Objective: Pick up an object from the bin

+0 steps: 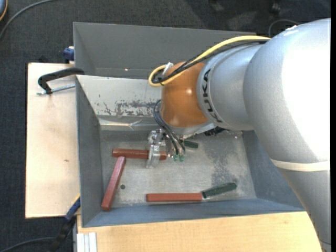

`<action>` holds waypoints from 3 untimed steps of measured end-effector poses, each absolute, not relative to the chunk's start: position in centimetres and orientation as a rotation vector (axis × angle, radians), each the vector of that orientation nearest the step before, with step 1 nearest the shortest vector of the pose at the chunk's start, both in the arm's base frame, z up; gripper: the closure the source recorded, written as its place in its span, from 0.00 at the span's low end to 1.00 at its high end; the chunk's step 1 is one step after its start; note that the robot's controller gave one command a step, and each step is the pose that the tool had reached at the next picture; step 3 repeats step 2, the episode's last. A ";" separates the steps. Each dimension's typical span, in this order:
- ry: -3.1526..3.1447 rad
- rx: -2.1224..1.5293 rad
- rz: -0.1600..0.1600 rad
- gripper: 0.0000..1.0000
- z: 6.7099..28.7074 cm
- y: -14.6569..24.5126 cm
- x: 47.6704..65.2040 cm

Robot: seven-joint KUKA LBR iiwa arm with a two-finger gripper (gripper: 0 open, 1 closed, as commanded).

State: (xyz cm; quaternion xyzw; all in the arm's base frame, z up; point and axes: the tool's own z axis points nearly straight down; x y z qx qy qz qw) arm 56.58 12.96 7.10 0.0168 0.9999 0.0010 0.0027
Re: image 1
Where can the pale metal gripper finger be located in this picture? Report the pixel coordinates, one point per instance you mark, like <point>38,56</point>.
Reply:
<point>153,137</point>
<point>154,158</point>

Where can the red-brown flat block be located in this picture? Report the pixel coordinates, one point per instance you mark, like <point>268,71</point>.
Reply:
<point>114,184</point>
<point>173,197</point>
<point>131,153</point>

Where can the dark green flat block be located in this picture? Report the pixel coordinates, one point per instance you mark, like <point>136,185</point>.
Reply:
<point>219,190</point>
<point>191,144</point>

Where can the grey metal bin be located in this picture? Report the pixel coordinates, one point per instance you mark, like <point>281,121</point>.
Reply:
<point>183,172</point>

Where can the pale wood flat board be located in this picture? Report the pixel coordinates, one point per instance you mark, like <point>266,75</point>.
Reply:
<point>52,146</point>

